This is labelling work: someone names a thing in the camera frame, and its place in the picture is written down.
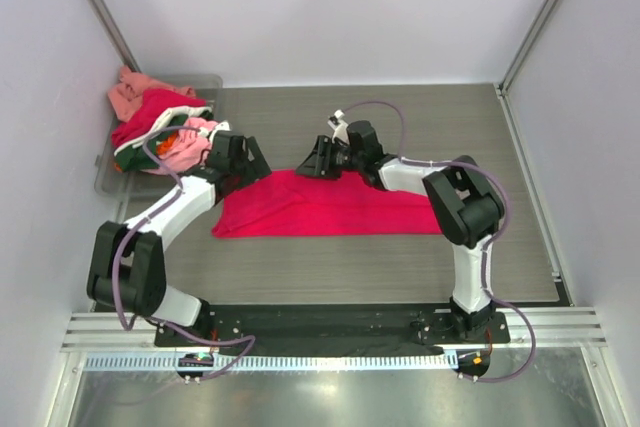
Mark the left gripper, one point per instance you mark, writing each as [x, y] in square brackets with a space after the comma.
[248, 160]

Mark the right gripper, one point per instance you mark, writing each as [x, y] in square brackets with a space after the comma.
[327, 156]

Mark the magenta t shirt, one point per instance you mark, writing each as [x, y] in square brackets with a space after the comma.
[287, 205]

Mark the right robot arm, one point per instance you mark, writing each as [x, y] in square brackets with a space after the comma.
[467, 209]

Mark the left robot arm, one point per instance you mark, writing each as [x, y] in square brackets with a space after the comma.
[128, 271]

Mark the light pink t shirt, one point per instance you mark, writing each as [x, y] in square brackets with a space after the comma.
[193, 141]

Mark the orange garment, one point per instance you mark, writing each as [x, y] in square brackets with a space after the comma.
[164, 146]

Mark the crimson t shirt in tray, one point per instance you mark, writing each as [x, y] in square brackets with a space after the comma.
[154, 103]

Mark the salmon pink t shirt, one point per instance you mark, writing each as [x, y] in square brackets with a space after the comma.
[126, 96]

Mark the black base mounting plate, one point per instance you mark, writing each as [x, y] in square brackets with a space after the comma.
[354, 330]

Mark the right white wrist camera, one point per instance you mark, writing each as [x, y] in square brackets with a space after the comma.
[339, 127]

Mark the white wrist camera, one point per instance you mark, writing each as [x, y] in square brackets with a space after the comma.
[339, 127]
[222, 126]

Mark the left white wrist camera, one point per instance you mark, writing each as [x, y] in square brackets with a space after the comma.
[222, 126]

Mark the right aluminium table rail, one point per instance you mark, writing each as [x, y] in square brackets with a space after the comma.
[538, 206]

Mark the white slotted cable duct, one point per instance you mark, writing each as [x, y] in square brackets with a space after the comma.
[195, 361]

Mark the left aluminium frame post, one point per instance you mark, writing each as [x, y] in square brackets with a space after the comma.
[113, 32]

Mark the aluminium frame post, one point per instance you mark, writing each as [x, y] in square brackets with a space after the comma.
[113, 32]
[532, 36]

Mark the right aluminium frame post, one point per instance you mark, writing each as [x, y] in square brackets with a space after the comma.
[532, 36]

